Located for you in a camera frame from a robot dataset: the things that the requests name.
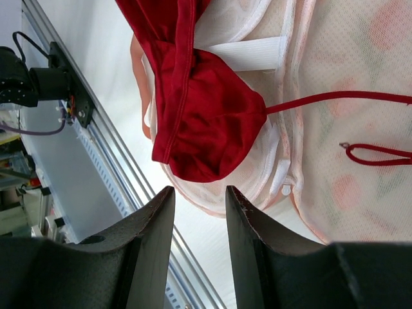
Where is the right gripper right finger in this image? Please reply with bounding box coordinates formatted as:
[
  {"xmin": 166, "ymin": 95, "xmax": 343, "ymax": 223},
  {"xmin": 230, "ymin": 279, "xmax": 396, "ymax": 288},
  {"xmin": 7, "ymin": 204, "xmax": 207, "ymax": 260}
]
[{"xmin": 225, "ymin": 186, "xmax": 411, "ymax": 308}]

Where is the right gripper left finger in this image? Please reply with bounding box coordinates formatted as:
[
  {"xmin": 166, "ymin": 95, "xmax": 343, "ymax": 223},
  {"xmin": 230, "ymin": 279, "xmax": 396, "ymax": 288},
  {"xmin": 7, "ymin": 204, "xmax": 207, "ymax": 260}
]
[{"xmin": 1, "ymin": 186, "xmax": 175, "ymax": 308}]

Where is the perforated cable duct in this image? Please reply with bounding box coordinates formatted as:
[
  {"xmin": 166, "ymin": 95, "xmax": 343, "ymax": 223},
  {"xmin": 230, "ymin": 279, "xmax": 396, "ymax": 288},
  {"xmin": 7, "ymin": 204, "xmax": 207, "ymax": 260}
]
[{"xmin": 74, "ymin": 122, "xmax": 192, "ymax": 308}]

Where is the red bra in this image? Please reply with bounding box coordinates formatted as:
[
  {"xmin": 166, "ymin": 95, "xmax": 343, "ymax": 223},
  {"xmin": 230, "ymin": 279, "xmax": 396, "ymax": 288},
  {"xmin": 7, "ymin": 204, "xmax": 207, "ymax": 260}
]
[{"xmin": 117, "ymin": 1, "xmax": 411, "ymax": 183}]

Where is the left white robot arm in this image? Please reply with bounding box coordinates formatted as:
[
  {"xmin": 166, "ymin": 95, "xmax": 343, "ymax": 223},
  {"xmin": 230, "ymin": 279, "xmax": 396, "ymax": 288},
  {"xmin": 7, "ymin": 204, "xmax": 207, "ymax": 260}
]
[{"xmin": 1, "ymin": 31, "xmax": 70, "ymax": 111}]

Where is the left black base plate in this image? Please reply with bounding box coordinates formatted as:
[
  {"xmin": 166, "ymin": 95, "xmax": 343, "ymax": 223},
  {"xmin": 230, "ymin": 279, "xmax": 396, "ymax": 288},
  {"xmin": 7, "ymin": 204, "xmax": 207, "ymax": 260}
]
[{"xmin": 49, "ymin": 41, "xmax": 95, "ymax": 128}]

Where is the aluminium mounting rail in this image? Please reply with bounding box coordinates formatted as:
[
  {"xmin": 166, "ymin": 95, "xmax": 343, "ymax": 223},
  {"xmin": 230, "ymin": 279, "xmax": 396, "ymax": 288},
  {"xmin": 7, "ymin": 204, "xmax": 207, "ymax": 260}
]
[{"xmin": 23, "ymin": 1, "xmax": 236, "ymax": 308}]

